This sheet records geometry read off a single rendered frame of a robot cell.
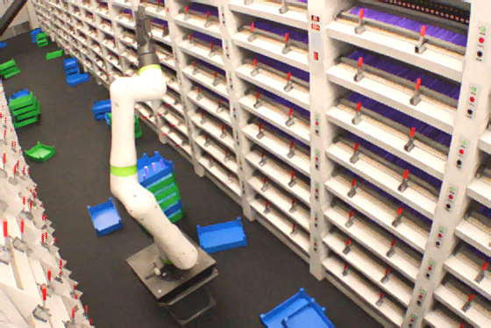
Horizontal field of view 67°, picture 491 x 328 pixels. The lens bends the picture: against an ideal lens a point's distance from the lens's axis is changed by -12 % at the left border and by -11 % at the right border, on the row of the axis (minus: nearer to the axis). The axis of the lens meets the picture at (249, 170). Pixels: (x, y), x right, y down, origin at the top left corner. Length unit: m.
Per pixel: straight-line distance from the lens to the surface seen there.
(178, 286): 2.14
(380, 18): 1.60
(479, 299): 1.84
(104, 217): 3.27
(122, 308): 2.61
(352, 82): 1.64
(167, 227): 1.79
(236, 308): 2.44
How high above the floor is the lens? 1.97
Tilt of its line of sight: 35 degrees down
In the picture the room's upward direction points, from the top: 6 degrees counter-clockwise
